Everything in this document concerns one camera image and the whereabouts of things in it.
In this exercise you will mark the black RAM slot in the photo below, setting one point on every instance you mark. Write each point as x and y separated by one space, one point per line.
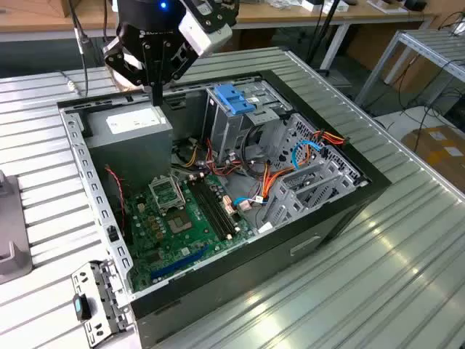
211 207
216 207
206 207
221 207

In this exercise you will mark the blue plastic drive latch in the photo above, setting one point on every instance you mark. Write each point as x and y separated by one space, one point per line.
236 107

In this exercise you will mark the small white box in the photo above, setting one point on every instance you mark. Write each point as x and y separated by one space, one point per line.
310 5

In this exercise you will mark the green motherboard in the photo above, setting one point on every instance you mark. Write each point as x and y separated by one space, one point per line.
207 236

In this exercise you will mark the aluminium frame slat table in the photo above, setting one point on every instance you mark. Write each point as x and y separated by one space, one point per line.
428 43

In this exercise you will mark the grey power supply unit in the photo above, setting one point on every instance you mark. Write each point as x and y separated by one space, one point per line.
130 152

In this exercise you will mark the black PC case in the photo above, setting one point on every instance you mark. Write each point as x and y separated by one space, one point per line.
254 276

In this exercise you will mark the grey parts rack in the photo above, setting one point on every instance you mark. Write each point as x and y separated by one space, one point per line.
14 225

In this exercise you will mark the metal optical drive cage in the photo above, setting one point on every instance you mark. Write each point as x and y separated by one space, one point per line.
221 134

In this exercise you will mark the small black desk device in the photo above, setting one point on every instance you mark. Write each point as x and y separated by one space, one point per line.
416 4

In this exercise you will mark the black square chip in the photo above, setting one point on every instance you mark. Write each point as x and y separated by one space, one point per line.
154 258

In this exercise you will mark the metal disk bay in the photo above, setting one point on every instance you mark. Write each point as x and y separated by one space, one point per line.
287 209

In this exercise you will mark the wooden desk white legs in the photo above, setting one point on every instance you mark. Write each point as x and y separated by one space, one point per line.
36 16

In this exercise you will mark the brown cardboard box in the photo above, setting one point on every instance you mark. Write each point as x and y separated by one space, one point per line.
436 160

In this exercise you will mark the blue expansion slot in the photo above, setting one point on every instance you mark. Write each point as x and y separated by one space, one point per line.
181 262

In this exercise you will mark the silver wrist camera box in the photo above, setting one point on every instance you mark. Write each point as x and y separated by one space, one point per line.
198 34

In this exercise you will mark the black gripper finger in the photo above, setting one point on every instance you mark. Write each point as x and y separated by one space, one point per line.
181 60
116 62

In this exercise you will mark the black tripod stand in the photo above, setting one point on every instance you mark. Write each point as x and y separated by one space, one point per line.
324 29

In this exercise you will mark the beige power connector socket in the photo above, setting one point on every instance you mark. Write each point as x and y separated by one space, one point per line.
227 205

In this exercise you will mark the CPU socket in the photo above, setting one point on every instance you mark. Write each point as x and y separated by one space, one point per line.
179 222

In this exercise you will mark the metal card retention bracket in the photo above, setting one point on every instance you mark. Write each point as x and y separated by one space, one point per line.
105 301

